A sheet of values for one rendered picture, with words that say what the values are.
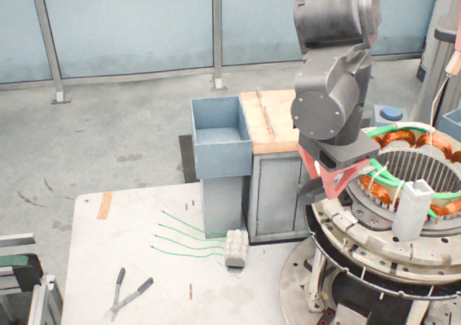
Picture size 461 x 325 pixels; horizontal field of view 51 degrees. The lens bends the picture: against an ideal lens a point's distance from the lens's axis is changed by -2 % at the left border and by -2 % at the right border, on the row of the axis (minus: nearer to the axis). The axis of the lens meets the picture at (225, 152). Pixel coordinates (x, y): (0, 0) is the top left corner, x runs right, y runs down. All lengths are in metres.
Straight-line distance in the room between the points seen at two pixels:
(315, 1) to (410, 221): 0.33
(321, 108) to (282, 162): 0.48
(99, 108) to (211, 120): 2.06
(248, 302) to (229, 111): 0.40
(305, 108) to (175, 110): 2.51
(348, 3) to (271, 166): 0.51
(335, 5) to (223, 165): 0.50
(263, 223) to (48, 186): 1.67
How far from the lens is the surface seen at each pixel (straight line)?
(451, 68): 0.72
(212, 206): 1.05
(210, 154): 0.93
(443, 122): 1.09
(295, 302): 1.00
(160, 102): 3.08
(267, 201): 1.03
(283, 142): 0.92
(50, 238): 2.31
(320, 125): 0.51
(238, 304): 1.01
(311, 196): 0.65
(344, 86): 0.51
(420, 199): 0.68
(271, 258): 1.09
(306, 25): 0.54
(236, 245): 1.05
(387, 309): 1.05
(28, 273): 1.20
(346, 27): 0.53
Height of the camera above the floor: 1.61
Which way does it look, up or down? 38 degrees down
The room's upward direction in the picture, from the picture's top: straight up
